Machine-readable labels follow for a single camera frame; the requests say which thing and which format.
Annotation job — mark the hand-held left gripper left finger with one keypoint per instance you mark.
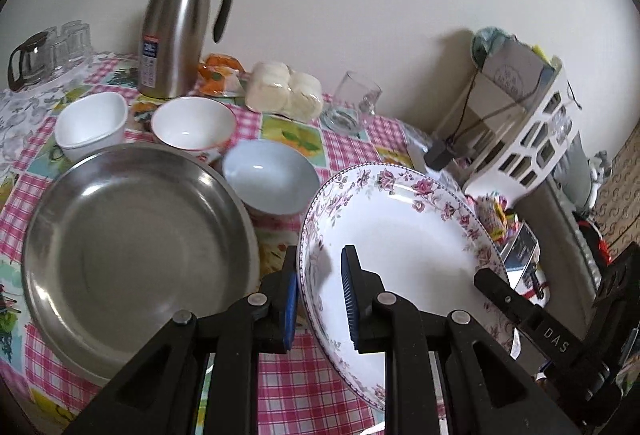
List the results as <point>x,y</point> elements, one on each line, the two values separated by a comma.
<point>289,300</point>

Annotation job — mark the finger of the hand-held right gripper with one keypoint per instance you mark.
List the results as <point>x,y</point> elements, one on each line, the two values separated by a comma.
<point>622,275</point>
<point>505,295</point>

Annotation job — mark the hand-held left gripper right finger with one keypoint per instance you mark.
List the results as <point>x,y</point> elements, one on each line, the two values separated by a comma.
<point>350,305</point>

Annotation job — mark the floral rim oval plate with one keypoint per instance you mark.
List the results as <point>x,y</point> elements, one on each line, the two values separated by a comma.
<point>415,245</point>

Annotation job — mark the light blue bowl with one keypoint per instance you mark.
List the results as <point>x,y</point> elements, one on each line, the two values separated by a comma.
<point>270,177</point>

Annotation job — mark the stainless steel round plate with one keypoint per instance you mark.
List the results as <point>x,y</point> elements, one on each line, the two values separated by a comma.
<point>135,245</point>

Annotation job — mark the strawberry print bowl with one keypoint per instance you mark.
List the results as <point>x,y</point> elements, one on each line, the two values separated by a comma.
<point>192,125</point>

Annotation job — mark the white square bowl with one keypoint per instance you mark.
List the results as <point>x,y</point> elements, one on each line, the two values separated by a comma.
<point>90,120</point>

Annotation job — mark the smartphone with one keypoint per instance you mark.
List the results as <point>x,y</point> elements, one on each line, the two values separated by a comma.
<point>520,252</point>

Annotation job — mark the colourful snack packet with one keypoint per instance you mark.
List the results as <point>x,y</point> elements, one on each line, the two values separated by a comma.
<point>495,217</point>

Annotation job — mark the grey padded seat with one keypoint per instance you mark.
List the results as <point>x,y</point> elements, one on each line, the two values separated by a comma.
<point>560,225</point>

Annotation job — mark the brown patterned rug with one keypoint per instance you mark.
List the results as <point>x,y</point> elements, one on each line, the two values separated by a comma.
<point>617,190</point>

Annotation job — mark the pink checked tablecloth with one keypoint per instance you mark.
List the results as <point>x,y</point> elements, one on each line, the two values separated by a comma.
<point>320,395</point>

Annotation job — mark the white plastic basket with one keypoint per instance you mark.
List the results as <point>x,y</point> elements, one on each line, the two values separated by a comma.
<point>530,155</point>

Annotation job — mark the black charger adapter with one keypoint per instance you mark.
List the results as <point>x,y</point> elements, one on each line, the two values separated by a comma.
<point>439,156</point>

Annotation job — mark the white power strip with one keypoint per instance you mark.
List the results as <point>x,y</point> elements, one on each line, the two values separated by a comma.
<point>417,150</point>

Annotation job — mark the clear glass mug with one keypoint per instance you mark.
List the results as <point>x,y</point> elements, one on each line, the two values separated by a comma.
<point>352,100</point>

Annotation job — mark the bag of steamed buns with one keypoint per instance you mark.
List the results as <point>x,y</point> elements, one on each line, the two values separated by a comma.
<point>282,90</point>

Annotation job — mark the grey cardboard box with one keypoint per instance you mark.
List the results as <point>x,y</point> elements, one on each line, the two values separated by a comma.
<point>510,80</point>

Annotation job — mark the orange snack packet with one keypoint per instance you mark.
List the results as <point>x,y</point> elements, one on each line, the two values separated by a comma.
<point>220,75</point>

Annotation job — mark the floral cushion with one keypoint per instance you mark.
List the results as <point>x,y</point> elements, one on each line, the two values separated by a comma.
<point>487,45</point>

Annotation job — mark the stainless steel thermos jug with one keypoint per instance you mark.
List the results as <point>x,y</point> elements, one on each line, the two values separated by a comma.
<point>170,30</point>

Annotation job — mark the grey floral cloth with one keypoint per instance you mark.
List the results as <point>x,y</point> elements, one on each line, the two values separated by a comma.
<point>15,115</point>

